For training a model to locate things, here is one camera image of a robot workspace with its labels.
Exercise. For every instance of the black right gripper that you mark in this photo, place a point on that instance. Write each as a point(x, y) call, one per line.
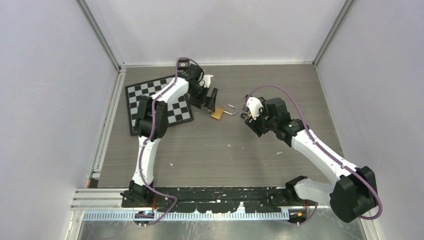
point(254, 124)

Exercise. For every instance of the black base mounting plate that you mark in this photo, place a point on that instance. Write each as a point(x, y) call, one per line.
point(260, 199)

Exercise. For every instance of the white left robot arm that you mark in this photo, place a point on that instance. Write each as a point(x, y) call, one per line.
point(152, 123)

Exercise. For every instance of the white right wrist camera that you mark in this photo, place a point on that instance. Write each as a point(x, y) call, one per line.
point(252, 107)

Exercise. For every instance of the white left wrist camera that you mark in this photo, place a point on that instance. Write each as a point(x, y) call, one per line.
point(206, 81)

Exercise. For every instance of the small black square box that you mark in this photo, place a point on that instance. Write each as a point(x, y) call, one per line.
point(183, 64)

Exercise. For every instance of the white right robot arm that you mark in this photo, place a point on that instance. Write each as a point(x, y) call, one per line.
point(351, 191)

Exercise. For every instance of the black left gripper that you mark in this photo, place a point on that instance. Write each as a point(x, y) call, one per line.
point(201, 102)

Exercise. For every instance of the brass padlock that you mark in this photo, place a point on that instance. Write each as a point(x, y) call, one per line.
point(220, 111)

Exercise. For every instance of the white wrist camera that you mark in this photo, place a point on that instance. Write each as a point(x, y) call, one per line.
point(252, 107)
point(206, 81)

